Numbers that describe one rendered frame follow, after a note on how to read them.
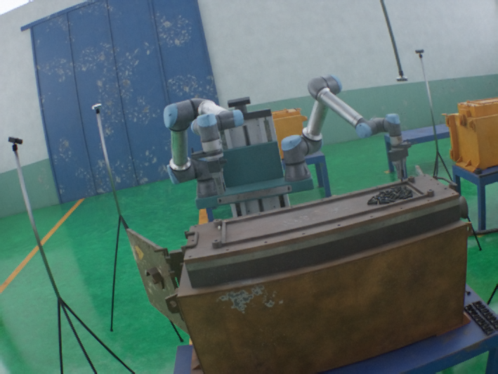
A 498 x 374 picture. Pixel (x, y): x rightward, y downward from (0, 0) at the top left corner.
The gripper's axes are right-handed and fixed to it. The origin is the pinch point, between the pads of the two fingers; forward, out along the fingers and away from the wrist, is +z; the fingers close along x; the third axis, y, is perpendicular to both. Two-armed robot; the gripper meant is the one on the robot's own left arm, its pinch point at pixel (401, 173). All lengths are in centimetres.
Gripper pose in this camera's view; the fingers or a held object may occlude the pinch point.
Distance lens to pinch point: 248.6
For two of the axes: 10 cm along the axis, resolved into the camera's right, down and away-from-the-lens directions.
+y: -5.1, -1.0, 8.6
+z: 2.0, 9.5, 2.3
